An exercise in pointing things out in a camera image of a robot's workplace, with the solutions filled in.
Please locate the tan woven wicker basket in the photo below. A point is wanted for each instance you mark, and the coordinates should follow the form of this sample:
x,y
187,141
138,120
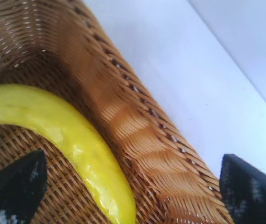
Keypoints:
x,y
128,109

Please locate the yellow banana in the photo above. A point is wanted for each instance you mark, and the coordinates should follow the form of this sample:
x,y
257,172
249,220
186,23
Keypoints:
x,y
53,116

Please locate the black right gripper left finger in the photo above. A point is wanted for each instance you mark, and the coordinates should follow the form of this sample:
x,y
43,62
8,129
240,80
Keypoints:
x,y
13,186

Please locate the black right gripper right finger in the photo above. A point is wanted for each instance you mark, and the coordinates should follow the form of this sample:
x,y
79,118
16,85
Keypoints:
x,y
252,193

